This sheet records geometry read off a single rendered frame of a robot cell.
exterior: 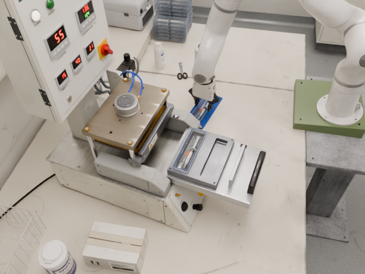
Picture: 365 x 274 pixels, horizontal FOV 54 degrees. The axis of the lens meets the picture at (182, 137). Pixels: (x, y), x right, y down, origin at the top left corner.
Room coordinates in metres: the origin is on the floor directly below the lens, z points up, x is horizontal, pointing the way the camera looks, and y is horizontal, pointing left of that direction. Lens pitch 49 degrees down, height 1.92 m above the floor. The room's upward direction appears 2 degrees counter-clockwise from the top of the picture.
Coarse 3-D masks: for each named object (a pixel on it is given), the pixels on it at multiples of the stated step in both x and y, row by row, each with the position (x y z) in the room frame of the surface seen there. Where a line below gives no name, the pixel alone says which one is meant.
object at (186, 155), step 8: (192, 128) 0.83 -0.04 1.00; (192, 136) 0.79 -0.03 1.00; (200, 136) 0.79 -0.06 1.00; (184, 144) 0.76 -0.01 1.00; (192, 144) 0.76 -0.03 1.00; (184, 152) 0.72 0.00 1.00; (192, 152) 0.72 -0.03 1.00; (176, 160) 0.69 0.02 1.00; (184, 160) 0.69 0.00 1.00; (192, 160) 0.69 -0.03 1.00; (176, 168) 0.66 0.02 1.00; (184, 168) 0.66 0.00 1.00
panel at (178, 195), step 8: (176, 192) 0.64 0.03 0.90; (184, 192) 0.66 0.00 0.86; (192, 192) 0.68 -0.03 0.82; (176, 200) 0.62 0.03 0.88; (184, 200) 0.64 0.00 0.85; (192, 200) 0.66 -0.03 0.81; (200, 200) 0.68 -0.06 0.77; (192, 208) 0.64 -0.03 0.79; (184, 216) 0.59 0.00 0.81; (192, 216) 0.61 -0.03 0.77
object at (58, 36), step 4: (56, 32) 0.81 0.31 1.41; (60, 32) 0.82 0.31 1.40; (52, 36) 0.79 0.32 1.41; (56, 36) 0.81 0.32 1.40; (60, 36) 0.82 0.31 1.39; (64, 36) 0.83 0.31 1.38; (52, 40) 0.79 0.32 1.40; (56, 40) 0.80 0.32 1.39; (60, 40) 0.81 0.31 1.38; (52, 44) 0.79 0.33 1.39; (56, 44) 0.80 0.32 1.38; (52, 48) 0.78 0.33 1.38
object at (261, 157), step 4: (260, 152) 0.71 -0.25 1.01; (264, 152) 0.71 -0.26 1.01; (260, 156) 0.69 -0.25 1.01; (264, 156) 0.69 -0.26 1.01; (260, 160) 0.67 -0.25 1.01; (256, 164) 0.66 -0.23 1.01; (260, 164) 0.66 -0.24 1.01; (256, 168) 0.65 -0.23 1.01; (260, 168) 0.65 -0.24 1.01; (256, 172) 0.63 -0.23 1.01; (252, 176) 0.62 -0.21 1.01; (256, 176) 0.62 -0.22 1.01; (252, 180) 0.60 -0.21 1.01; (256, 180) 0.60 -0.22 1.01; (252, 184) 0.59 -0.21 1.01; (248, 188) 0.58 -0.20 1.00; (252, 188) 0.58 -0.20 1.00; (248, 192) 0.58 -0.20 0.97; (252, 192) 0.58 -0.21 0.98
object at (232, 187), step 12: (240, 144) 0.78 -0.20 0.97; (240, 156) 0.69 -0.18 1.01; (252, 156) 0.72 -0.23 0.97; (228, 168) 0.68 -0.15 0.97; (240, 168) 0.68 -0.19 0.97; (252, 168) 0.67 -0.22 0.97; (180, 180) 0.64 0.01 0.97; (228, 180) 0.63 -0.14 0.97; (240, 180) 0.63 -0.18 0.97; (204, 192) 0.60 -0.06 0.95; (216, 192) 0.59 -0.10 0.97; (228, 192) 0.58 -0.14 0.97; (240, 192) 0.58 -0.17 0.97; (240, 204) 0.55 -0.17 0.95
